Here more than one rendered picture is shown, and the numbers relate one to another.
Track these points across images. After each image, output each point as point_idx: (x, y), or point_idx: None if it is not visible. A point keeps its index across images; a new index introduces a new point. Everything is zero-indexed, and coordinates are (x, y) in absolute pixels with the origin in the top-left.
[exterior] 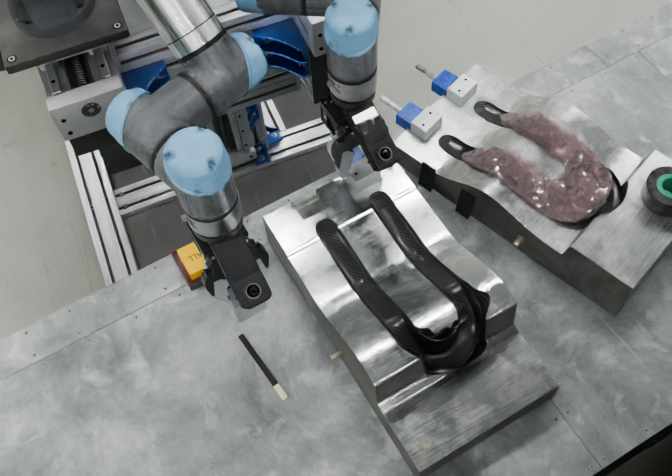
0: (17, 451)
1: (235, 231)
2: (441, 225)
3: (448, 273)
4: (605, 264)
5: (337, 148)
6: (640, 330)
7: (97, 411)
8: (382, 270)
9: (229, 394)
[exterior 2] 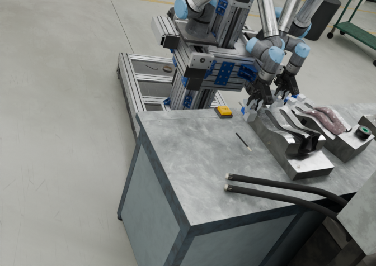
0: (168, 137)
1: (269, 82)
2: (299, 122)
3: (304, 130)
4: (347, 142)
5: (280, 88)
6: (352, 168)
7: (193, 136)
8: (283, 126)
9: (233, 145)
